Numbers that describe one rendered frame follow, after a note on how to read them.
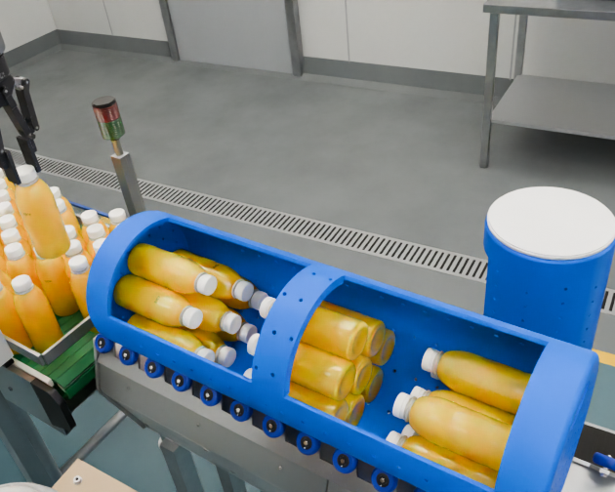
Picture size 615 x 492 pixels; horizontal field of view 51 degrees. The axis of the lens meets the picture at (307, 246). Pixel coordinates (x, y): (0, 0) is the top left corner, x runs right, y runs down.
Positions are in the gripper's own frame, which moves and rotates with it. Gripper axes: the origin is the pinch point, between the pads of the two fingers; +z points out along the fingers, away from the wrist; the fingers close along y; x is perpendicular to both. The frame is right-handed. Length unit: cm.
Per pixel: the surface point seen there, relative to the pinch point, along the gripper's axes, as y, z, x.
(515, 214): 69, 30, -74
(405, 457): -6, 20, -83
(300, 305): 4, 11, -59
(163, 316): -0.7, 24.5, -30.2
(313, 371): 0, 20, -63
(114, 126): 43, 22, 26
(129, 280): 2.4, 23.3, -18.7
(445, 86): 331, 145, 46
